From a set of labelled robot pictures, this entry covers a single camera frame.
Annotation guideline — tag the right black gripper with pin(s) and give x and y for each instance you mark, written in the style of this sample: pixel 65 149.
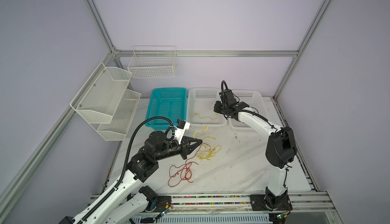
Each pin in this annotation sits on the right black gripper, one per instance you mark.
pixel 217 103

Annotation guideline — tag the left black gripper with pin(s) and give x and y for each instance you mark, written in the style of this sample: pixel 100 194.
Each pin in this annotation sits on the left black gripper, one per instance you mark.
pixel 186 148

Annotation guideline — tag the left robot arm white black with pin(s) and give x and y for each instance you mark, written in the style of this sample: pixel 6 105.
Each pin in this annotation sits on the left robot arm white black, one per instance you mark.
pixel 127 196

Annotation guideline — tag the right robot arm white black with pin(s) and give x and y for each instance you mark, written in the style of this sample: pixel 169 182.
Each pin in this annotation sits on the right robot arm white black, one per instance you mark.
pixel 281 145

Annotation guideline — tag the right white plastic basket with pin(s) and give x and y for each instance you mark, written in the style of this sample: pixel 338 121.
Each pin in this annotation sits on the right white plastic basket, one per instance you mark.
pixel 255 100

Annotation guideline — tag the white plastic basket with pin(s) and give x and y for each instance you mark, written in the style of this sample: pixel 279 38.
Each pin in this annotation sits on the white plastic basket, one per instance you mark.
pixel 255 100
pixel 200 105

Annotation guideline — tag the middle white plastic basket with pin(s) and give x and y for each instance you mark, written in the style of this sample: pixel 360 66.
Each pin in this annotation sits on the middle white plastic basket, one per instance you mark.
pixel 200 105

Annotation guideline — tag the teal plastic basket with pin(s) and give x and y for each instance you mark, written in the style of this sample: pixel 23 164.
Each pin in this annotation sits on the teal plastic basket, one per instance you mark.
pixel 170 103

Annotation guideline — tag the lower white mesh shelf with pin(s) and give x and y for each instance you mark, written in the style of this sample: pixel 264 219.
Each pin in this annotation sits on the lower white mesh shelf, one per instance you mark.
pixel 118 128

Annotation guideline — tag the white mesh shelf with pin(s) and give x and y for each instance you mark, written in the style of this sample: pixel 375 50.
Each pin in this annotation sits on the white mesh shelf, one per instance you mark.
pixel 118 128
pixel 98 100

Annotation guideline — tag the upper white mesh shelf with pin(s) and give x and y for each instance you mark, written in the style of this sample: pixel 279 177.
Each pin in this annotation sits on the upper white mesh shelf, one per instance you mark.
pixel 98 100

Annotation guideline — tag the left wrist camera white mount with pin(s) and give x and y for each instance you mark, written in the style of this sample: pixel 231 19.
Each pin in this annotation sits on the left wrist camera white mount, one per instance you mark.
pixel 180 127

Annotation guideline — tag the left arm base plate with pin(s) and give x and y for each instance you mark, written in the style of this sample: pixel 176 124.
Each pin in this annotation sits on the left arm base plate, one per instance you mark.
pixel 159 204

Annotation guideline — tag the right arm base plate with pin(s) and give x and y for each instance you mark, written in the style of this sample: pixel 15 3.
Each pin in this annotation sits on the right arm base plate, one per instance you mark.
pixel 259 202

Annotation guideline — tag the white wire wall basket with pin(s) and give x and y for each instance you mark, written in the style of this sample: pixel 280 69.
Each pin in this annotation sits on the white wire wall basket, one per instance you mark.
pixel 150 62

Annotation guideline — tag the aluminium frame back bar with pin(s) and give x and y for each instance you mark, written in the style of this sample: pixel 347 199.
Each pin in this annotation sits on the aluminium frame back bar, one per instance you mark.
pixel 212 53

